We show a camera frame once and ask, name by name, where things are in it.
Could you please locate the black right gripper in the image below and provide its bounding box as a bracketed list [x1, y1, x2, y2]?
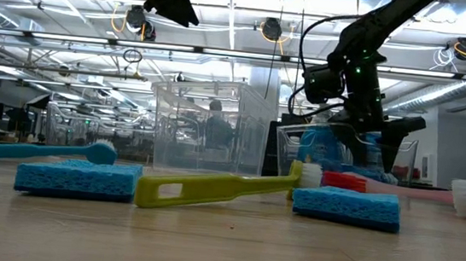
[323, 45, 434, 177]

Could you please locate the red pink dish brush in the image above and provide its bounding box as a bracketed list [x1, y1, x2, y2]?
[320, 169, 457, 205]

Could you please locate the green dish brush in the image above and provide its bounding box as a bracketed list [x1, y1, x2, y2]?
[133, 145, 325, 225]

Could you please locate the blue dish brush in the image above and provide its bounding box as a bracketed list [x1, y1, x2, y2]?
[0, 129, 120, 174]

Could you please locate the blue rectangular sponge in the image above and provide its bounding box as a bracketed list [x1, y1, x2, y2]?
[289, 182, 405, 235]
[12, 152, 145, 206]

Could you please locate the long ceiling light strip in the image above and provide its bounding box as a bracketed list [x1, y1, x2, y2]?
[0, 26, 466, 82]

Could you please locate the clear shallow plastic bin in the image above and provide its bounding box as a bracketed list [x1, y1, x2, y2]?
[41, 101, 159, 165]
[271, 116, 421, 190]

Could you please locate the clear deep plastic bin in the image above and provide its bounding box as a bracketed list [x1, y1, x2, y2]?
[143, 73, 281, 182]

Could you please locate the black hanging cable loop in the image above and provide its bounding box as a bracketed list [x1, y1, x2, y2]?
[119, 47, 144, 80]

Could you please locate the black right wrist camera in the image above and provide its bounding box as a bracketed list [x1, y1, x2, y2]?
[299, 62, 348, 107]

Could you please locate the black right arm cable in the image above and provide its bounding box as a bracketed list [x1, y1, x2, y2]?
[286, 9, 365, 123]

